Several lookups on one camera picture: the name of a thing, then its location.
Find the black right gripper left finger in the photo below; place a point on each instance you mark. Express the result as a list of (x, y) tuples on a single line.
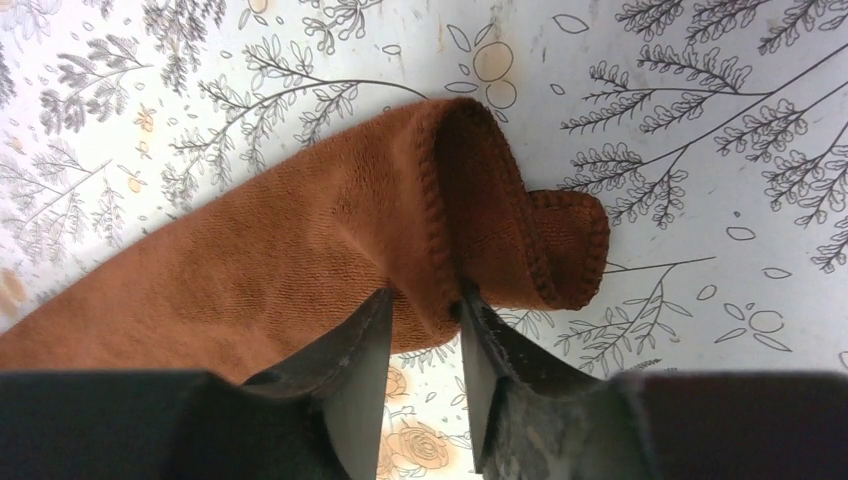
[(330, 400)]

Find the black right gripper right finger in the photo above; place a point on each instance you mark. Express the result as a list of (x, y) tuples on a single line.
[(531, 415)]

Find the brown towel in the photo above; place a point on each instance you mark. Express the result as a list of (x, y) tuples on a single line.
[(417, 198)]

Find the floral patterned table mat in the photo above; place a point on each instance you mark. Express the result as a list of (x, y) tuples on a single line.
[(714, 133)]

